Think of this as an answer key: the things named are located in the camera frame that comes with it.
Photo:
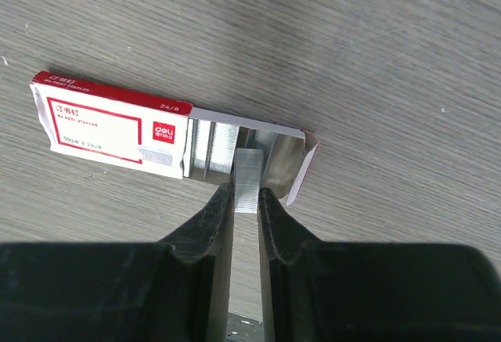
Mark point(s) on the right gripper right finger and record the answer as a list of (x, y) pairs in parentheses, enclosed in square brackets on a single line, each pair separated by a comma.
[(313, 290)]

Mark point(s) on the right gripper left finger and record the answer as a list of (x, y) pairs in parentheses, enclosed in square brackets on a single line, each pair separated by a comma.
[(174, 289)]

